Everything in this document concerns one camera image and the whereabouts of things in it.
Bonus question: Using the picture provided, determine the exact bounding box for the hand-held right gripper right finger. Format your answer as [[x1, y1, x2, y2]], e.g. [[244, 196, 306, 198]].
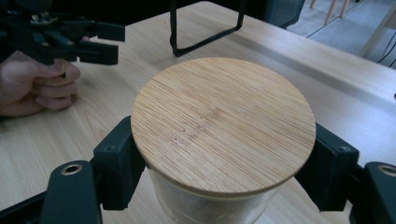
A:
[[293, 122, 361, 213]]

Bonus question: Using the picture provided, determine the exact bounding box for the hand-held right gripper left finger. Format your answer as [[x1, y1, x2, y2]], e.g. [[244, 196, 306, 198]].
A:
[[92, 115, 148, 211]]

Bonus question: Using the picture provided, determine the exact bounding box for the black metal rack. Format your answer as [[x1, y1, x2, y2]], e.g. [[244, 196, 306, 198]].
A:
[[169, 0, 247, 58]]

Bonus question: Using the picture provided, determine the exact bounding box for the glass jar with red contents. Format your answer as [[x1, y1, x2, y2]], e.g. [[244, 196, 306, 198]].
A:
[[130, 56, 317, 224]]

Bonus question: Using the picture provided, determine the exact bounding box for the wooden chair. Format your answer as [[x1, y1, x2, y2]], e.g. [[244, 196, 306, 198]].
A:
[[308, 0, 360, 26]]

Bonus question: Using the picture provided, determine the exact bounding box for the black floor cable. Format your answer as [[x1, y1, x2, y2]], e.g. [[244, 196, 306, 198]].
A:
[[375, 39, 396, 68]]

